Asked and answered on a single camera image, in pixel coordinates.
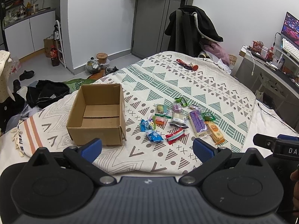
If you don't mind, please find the white charging cable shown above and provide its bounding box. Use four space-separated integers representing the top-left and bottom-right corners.
245 49 256 77

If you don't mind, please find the purple white bread packet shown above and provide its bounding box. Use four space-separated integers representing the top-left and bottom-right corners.
189 110 211 138

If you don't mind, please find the light green snack packet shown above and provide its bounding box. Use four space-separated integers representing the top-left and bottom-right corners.
175 97 188 107

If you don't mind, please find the blue candy packet lower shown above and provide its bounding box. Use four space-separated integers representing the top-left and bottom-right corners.
146 130 163 143

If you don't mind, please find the orange jelly packet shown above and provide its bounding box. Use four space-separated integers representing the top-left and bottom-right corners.
154 113 171 125

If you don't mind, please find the blue candy packet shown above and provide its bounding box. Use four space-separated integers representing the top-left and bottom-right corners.
146 130 163 143
140 118 155 132

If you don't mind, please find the black cable on bed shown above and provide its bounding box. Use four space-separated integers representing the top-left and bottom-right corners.
256 102 299 132

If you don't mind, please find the white cake clear packet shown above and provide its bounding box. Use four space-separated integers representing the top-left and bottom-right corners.
169 111 188 129

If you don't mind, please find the teal cookie packet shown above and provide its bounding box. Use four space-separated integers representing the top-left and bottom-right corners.
156 104 168 115

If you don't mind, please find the black shoe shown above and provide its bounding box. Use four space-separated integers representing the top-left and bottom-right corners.
19 70 35 81

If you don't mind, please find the white keyboard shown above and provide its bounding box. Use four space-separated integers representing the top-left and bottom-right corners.
281 38 299 58

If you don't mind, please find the patterned cream green bed blanket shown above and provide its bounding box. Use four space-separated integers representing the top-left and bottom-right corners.
18 52 255 175

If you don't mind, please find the white desk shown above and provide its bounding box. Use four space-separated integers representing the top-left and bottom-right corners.
231 45 298 130

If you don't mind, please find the orange rice cracker packet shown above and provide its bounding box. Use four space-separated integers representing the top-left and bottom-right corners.
205 121 225 145

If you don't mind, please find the person's right hand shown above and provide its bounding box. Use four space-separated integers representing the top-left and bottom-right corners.
290 169 299 217

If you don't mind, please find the purple sweet clear packet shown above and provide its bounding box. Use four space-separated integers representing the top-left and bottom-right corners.
172 103 182 113

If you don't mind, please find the blue candy packet upper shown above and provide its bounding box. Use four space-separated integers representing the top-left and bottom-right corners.
140 118 155 132

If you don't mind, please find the instant noodle cup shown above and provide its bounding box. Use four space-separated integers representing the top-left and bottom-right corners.
96 53 108 64

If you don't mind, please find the dark soy sauce bottle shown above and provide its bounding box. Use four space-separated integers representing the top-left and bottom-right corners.
50 45 60 67

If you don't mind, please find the grey door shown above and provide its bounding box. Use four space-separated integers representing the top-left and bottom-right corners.
131 0 193 59

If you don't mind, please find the red keychain bundle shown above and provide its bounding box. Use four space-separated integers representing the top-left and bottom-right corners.
176 59 199 71

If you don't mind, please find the dark green snack packet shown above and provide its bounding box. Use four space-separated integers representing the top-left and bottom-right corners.
202 112 216 121

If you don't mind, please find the red teal snack bar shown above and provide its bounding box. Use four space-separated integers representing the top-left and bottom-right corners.
165 128 186 145

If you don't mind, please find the open brown cardboard box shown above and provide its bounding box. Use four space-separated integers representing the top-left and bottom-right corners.
66 83 127 146

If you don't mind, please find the black clothes pile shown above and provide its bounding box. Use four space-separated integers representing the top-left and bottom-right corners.
26 80 70 109

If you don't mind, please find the pink clothing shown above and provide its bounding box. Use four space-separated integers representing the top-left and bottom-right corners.
202 39 230 66

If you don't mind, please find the computer monitor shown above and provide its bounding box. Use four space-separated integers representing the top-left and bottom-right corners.
281 12 299 46

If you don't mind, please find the white kitchen cabinet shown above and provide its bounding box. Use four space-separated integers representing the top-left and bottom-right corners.
4 9 56 59

